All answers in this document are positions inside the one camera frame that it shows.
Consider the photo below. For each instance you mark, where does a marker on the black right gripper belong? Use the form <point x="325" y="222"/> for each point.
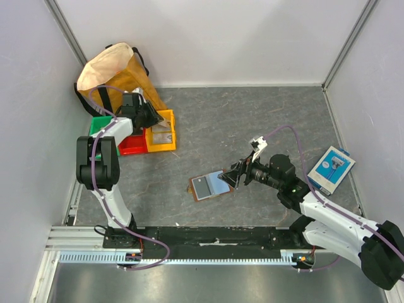
<point x="245" y="173"/>

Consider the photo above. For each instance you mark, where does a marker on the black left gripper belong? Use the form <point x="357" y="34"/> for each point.
<point x="154" y="118"/>

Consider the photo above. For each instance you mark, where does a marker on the white VIP card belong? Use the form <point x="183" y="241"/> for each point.
<point x="162" y="138"/>

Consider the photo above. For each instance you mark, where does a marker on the brown leather card holder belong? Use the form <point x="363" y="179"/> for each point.
<point x="217" y="186"/>

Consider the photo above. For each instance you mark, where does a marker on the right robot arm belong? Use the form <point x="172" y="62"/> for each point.
<point x="376" y="248"/>

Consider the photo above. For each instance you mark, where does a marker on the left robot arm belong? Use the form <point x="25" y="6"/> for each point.
<point x="97" y="162"/>

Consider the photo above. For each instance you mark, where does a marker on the silver VIP card in bin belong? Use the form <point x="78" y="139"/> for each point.
<point x="161" y="129"/>

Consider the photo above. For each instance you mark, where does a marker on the yellow plastic bin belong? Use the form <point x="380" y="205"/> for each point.
<point x="169" y="119"/>

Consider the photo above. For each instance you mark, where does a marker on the red plastic bin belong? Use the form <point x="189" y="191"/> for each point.
<point x="133" y="145"/>

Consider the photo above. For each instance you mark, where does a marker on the green plastic bin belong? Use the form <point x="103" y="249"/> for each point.
<point x="98" y="123"/>

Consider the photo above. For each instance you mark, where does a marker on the tan paper tote bag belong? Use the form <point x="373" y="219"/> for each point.
<point x="119" y="67"/>

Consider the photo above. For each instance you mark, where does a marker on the blue razor box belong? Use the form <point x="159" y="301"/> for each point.
<point x="330" y="170"/>

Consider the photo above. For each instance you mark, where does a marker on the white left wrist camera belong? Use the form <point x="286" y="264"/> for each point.
<point x="139" y="98"/>

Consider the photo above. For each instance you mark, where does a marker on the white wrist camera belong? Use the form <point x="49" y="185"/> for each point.
<point x="139" y="98"/>
<point x="258" y="145"/>

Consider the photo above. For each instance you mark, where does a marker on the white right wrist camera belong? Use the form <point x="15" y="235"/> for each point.
<point x="258" y="145"/>

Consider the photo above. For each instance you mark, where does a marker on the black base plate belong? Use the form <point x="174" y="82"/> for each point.
<point x="261" y="237"/>

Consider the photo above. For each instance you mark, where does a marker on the aluminium front rail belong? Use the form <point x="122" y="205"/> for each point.
<point x="315" y="233"/>

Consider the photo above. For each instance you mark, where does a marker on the aluminium corner post left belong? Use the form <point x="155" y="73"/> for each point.
<point x="66" y="30"/>

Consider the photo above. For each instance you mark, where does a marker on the aluminium corner post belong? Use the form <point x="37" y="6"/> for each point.
<point x="66" y="30"/>
<point x="358" y="27"/>

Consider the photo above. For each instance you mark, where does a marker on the aluminium corner post right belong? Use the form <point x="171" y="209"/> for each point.
<point x="358" y="27"/>

